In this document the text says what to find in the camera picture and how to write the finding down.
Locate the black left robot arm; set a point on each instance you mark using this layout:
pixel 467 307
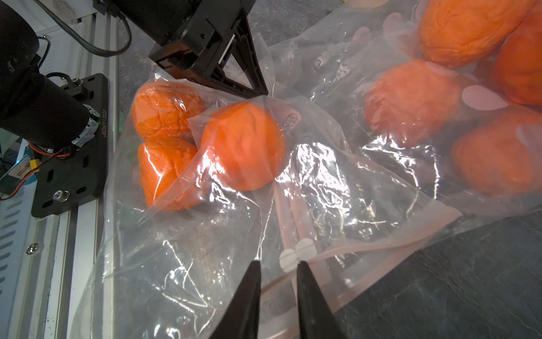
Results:
pixel 32 106

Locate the clear zip-top bag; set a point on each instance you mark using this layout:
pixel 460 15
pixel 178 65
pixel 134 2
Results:
pixel 376 187
pixel 173 273

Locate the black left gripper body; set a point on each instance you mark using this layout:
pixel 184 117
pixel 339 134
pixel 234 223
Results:
pixel 187 34

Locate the white slotted cable duct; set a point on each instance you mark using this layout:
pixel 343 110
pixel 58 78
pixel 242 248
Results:
pixel 15 222

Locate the orange in front bag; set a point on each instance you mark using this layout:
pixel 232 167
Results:
pixel 248 145
pixel 161 110
pixel 161 166

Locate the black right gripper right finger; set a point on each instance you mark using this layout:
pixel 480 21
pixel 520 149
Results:
pixel 315 317

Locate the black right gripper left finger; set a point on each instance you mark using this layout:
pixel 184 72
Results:
pixel 241 320

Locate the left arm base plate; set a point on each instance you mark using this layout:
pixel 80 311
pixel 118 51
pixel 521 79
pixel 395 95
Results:
pixel 67 183

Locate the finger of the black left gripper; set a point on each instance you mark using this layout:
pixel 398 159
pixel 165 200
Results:
pixel 238 43

